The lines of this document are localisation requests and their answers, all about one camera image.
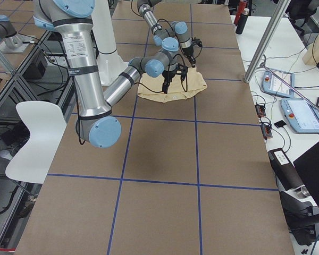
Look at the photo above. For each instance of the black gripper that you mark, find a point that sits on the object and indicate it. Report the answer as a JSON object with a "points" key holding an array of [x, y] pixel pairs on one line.
{"points": [[187, 51], [167, 76]]}

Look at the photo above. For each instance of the cream long-sleeve graphic shirt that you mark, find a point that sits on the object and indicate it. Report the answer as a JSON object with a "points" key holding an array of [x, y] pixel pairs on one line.
{"points": [[153, 87]]}

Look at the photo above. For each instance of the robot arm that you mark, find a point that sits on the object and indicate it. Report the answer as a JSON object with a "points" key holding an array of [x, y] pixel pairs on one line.
{"points": [[72, 20], [162, 29]]}

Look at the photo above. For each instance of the black bottle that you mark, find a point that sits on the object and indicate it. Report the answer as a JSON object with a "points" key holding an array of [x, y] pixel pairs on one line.
{"points": [[242, 21]]}

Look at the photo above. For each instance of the teach pendant far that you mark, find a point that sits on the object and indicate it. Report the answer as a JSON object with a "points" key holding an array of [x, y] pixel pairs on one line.
{"points": [[273, 86]]}

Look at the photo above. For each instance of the teach pendant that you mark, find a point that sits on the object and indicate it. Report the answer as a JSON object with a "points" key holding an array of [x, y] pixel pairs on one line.
{"points": [[302, 117], [273, 86]]}

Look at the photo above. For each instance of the teach pendant near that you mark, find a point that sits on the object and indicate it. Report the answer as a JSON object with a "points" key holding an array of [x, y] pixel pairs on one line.
{"points": [[302, 117]]}

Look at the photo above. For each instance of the white plastic chair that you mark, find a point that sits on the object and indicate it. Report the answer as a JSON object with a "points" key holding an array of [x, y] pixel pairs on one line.
{"points": [[46, 124]]}

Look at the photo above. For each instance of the brown black box device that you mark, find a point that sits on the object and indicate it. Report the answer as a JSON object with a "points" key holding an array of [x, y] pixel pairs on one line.
{"points": [[284, 169]]}

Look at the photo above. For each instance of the black monitor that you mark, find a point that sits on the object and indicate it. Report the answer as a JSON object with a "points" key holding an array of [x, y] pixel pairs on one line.
{"points": [[307, 167]]}

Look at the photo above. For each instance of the aluminium frame post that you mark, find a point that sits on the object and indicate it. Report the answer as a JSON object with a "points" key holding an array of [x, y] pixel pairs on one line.
{"points": [[266, 38]]}

